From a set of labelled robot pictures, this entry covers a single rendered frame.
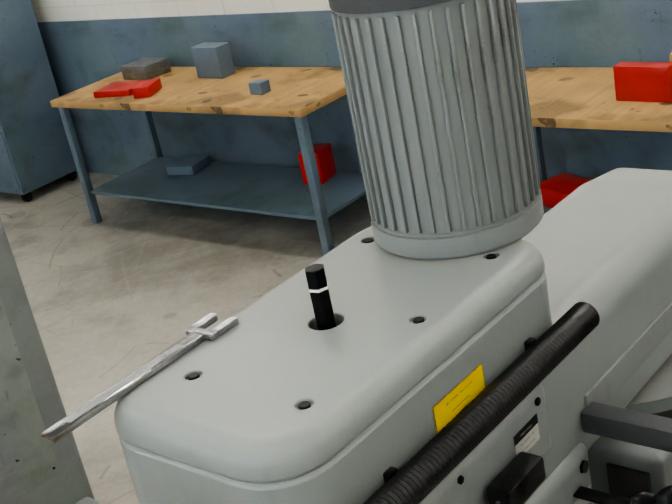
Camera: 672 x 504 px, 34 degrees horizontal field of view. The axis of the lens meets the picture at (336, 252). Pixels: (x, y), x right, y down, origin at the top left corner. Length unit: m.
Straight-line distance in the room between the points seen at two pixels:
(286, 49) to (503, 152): 5.78
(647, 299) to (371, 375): 0.60
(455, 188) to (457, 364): 0.20
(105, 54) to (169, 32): 0.76
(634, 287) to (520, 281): 0.33
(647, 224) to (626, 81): 3.50
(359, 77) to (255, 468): 0.45
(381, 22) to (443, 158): 0.16
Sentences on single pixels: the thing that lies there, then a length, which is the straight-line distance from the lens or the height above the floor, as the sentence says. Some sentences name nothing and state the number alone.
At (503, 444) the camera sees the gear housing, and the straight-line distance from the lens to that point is 1.23.
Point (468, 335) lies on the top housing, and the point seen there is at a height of 1.86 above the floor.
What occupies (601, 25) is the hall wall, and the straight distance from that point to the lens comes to 5.70.
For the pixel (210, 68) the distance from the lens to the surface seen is 7.00.
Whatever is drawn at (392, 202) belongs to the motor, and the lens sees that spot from 1.22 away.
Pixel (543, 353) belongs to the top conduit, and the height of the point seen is 1.80.
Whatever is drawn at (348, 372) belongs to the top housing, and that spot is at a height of 1.89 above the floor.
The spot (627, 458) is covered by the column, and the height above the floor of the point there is 1.51.
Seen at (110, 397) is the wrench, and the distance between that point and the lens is 1.08.
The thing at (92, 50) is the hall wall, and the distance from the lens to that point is 8.36.
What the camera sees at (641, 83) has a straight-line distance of 5.03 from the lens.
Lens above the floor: 2.38
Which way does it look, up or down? 22 degrees down
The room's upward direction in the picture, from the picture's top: 12 degrees counter-clockwise
